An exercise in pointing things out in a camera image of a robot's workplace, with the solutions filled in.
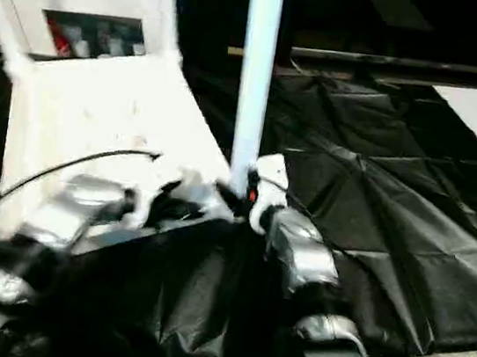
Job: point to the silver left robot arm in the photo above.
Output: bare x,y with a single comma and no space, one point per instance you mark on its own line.
85,192

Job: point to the black shiny mat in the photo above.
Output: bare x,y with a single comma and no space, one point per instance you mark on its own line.
373,197

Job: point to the small yellow label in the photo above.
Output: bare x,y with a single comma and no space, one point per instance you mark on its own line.
235,51

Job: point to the red white box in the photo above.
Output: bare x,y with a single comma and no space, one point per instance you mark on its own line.
60,40

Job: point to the long black bar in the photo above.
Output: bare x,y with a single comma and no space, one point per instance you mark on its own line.
414,66

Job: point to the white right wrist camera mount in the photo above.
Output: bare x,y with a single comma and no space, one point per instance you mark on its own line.
273,170

